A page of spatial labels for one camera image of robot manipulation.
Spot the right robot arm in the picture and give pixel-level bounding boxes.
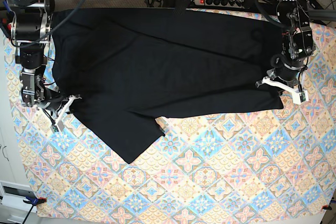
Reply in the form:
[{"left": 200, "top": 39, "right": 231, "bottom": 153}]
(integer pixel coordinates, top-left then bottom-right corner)
[{"left": 1, "top": 0, "right": 80, "bottom": 132}]

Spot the blue clamp upper left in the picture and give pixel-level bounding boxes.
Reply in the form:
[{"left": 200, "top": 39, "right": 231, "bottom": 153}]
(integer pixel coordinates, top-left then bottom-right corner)
[{"left": 1, "top": 0, "right": 14, "bottom": 39}]

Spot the blue clamp lower left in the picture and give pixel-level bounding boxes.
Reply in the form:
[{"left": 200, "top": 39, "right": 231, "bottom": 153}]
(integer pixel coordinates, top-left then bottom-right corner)
[{"left": 23, "top": 196, "right": 47, "bottom": 224}]

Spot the patterned tablecloth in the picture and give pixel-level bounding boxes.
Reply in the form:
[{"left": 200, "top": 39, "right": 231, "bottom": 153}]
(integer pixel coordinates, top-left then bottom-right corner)
[{"left": 3, "top": 23, "right": 335, "bottom": 223}]

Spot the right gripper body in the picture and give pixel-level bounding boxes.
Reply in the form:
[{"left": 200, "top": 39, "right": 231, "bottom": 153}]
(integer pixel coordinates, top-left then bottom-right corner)
[{"left": 39, "top": 91, "right": 79, "bottom": 132}]

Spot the black T-shirt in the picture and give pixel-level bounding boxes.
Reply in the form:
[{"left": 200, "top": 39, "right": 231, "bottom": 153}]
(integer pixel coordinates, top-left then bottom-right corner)
[{"left": 52, "top": 8, "right": 283, "bottom": 163}]

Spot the white power strip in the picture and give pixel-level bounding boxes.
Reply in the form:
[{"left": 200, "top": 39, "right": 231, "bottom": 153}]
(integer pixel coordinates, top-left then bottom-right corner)
[{"left": 194, "top": 0, "right": 245, "bottom": 8}]

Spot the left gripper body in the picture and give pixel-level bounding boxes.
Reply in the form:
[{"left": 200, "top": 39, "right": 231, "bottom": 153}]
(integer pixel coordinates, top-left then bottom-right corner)
[{"left": 256, "top": 62, "right": 307, "bottom": 104}]

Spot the white cabinet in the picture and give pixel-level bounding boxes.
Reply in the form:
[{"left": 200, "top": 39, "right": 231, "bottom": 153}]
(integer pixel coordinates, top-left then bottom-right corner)
[{"left": 0, "top": 37, "right": 34, "bottom": 224}]

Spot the black mesh strap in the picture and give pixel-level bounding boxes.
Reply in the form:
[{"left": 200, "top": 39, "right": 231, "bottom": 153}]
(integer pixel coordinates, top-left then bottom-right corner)
[{"left": 172, "top": 0, "right": 197, "bottom": 17}]

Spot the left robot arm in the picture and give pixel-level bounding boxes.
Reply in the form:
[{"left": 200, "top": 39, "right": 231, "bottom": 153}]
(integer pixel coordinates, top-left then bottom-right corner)
[{"left": 254, "top": 0, "right": 315, "bottom": 105}]

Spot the orange clamp lower right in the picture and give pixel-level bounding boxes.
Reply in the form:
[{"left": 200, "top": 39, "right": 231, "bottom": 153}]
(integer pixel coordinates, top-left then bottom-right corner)
[{"left": 322, "top": 205, "right": 332, "bottom": 210}]

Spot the blue clamp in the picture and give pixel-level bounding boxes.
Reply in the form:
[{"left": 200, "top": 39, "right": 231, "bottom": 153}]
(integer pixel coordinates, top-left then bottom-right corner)
[
  {"left": 1, "top": 0, "right": 14, "bottom": 39},
  {"left": 23, "top": 196, "right": 47, "bottom": 224}
]

